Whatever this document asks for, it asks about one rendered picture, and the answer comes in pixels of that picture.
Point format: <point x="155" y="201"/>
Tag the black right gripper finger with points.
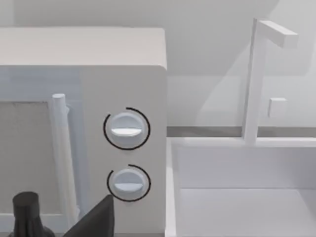
<point x="98" y="219"/>

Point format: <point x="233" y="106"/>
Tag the white microwave knob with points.
<point x="128" y="183"/>
<point x="126" y="128"/>

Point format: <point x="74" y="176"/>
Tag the dark grey bottle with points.
<point x="27" y="217"/>

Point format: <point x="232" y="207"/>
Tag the pale microwave oven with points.
<point x="138" y="81"/>

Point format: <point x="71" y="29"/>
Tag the white sink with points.
<point x="242" y="187"/>

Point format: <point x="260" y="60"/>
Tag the tall white tap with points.
<point x="256" y="81"/>

